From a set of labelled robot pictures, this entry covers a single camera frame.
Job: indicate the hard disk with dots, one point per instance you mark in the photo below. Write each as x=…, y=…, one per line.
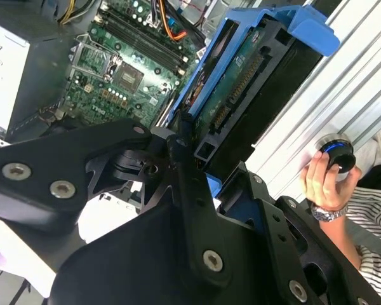
x=241, y=82

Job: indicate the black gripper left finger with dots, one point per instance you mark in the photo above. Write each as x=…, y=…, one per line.
x=44, y=178

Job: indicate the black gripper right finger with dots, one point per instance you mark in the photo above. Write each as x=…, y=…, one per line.
x=304, y=254

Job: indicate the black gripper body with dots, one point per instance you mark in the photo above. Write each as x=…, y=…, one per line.
x=130, y=270

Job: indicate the person's hand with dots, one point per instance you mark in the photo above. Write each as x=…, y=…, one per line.
x=327, y=193

